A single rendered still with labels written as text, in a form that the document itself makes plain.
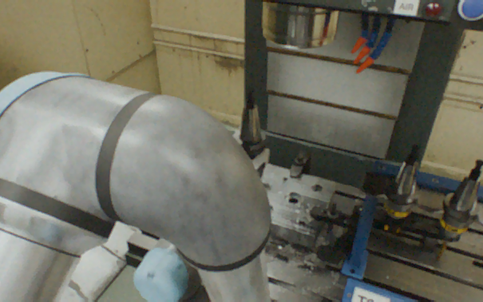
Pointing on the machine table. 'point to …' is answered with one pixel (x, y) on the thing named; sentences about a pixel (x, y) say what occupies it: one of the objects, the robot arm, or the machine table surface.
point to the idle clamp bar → (430, 236)
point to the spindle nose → (298, 25)
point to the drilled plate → (306, 232)
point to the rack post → (356, 270)
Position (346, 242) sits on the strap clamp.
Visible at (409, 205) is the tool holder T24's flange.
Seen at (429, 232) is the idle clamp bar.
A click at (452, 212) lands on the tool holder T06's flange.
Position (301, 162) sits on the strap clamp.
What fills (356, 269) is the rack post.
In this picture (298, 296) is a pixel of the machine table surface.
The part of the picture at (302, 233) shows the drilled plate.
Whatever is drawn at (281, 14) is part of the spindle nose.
